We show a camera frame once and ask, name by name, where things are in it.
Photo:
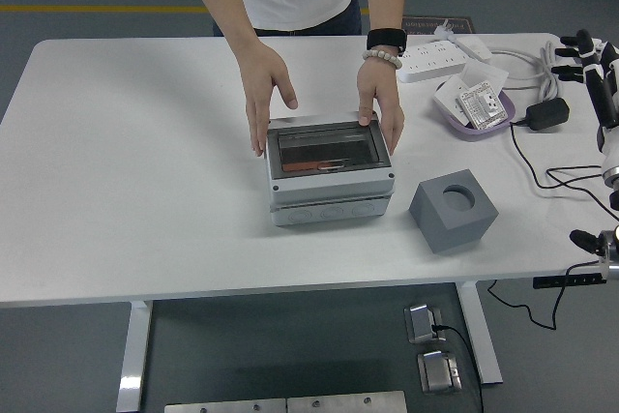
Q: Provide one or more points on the person's left hand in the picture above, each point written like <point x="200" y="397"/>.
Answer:
<point x="382" y="89"/>

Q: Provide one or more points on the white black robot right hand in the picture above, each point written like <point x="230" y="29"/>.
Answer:
<point x="604" y="98"/>

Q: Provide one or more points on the person's right hand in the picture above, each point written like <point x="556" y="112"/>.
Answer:
<point x="263" y="74"/>

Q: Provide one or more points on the transparent hinged box lid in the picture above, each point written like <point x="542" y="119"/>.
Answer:
<point x="329" y="147"/>

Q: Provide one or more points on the orange cylindrical battery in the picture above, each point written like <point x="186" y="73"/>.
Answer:
<point x="300" y="167"/>

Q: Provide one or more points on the grey plastic enclosure box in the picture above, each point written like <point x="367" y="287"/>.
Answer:
<point x="329" y="190"/>

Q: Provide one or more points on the white cardboard socket box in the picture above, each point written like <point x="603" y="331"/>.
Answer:
<point x="447" y="94"/>

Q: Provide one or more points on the grey battery holder block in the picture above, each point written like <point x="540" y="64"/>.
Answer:
<point x="454" y="234"/>

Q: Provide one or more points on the black smartwatch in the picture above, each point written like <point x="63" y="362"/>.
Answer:
<point x="384" y="38"/>

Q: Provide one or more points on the white power strip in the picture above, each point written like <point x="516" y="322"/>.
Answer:
<point x="430" y="65"/>

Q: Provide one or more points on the black power adapter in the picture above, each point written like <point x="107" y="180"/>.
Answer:
<point x="546" y="114"/>

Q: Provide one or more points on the brown floor sign mat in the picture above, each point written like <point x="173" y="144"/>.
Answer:
<point x="435" y="25"/>

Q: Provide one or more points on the white power plug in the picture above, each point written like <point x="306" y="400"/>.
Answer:
<point x="445" y="32"/>

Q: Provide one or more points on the purple plastic tray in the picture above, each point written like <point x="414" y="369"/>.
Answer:
<point x="508" y="103"/>

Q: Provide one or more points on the small white adapter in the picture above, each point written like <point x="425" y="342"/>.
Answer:
<point x="478" y="51"/>

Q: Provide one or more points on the white square card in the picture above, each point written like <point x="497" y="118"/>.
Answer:
<point x="486" y="75"/>

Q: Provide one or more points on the black table control panel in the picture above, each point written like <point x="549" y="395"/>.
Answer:
<point x="566" y="281"/>

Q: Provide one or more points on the metal floor socket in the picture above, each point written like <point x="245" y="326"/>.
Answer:
<point x="421" y="321"/>
<point x="437" y="372"/>

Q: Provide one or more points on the white table leg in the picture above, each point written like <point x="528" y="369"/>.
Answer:
<point x="133" y="360"/>
<point x="479" y="335"/>

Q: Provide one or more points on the wall socket blister pack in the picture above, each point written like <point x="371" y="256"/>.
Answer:
<point x="483" y="106"/>

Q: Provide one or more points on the metal base plate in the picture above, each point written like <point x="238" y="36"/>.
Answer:
<point x="345" y="402"/>
<point x="225" y="406"/>

